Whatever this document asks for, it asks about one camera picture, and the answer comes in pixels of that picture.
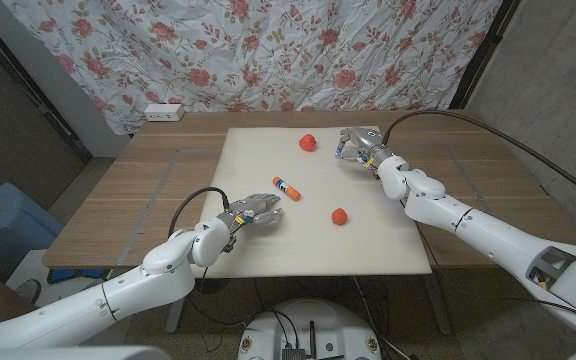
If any grey sneaker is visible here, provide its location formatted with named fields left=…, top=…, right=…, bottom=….
left=15, top=278, right=42, bottom=304

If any cream foam mat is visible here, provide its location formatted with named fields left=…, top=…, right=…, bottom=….
left=190, top=125, right=433, bottom=280

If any white robot torso base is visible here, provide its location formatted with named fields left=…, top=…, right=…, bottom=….
left=236, top=298, right=383, bottom=360

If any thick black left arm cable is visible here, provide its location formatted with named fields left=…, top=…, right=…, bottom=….
left=167, top=186, right=232, bottom=239

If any white table leg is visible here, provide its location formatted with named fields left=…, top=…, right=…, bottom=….
left=165, top=297, right=189, bottom=335
left=422, top=272, right=453, bottom=335

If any white box on floor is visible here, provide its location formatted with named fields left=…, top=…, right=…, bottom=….
left=5, top=248, right=112, bottom=307

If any blue flat item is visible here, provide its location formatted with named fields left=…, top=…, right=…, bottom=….
left=46, top=268, right=112, bottom=284

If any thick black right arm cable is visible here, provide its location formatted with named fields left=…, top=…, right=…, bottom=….
left=381, top=109, right=576, bottom=211

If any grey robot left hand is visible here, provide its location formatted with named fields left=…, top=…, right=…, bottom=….
left=220, top=193, right=284, bottom=239

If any floral backdrop cloth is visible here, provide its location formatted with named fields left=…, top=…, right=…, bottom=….
left=0, top=0, right=504, bottom=136

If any white robot shoulder cover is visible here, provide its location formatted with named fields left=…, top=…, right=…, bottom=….
left=0, top=344, right=173, bottom=360

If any blue storage box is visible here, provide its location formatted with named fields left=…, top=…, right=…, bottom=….
left=0, top=182, right=64, bottom=284

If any grey finned electronics module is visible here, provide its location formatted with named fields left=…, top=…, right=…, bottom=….
left=280, top=344, right=307, bottom=360

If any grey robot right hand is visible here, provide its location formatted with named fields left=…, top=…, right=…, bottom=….
left=335, top=126, right=394, bottom=176

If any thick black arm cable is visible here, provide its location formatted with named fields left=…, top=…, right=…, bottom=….
left=381, top=109, right=576, bottom=211
left=167, top=186, right=232, bottom=239

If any black backdrop stand pole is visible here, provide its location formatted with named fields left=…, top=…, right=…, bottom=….
left=0, top=12, right=92, bottom=164
left=448, top=0, right=522, bottom=110

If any orange white glue stick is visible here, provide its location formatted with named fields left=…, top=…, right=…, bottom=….
left=272, top=175, right=302, bottom=203

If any white power strip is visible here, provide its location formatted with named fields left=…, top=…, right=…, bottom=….
left=143, top=103, right=185, bottom=123

